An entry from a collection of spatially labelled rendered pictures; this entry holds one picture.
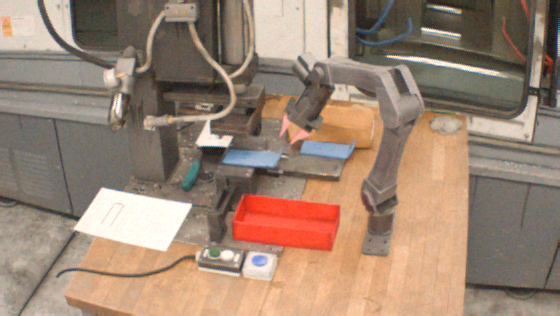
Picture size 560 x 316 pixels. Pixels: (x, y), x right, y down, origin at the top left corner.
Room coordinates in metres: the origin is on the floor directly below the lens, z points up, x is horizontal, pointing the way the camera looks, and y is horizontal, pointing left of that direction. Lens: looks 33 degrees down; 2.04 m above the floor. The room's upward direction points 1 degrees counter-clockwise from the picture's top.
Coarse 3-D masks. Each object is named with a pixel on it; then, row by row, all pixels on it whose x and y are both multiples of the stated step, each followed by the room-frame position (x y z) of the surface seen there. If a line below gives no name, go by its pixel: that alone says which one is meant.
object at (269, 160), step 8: (232, 152) 1.66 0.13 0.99; (240, 152) 1.66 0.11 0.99; (248, 152) 1.66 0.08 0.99; (256, 152) 1.66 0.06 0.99; (280, 152) 1.62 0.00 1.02; (224, 160) 1.62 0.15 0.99; (232, 160) 1.62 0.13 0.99; (240, 160) 1.62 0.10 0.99; (248, 160) 1.62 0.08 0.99; (256, 160) 1.62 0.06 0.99; (264, 160) 1.62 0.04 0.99; (272, 160) 1.62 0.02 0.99
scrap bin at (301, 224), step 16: (240, 208) 1.46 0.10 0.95; (256, 208) 1.50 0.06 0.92; (272, 208) 1.49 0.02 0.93; (288, 208) 1.48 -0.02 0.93; (304, 208) 1.47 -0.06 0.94; (320, 208) 1.46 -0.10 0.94; (336, 208) 1.45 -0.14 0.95; (240, 224) 1.39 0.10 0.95; (256, 224) 1.38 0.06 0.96; (272, 224) 1.45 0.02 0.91; (288, 224) 1.45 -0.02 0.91; (304, 224) 1.45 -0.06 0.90; (320, 224) 1.45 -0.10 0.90; (336, 224) 1.41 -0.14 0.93; (240, 240) 1.39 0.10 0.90; (256, 240) 1.38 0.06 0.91; (272, 240) 1.37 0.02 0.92; (288, 240) 1.36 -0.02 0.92; (304, 240) 1.36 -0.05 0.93; (320, 240) 1.35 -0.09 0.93
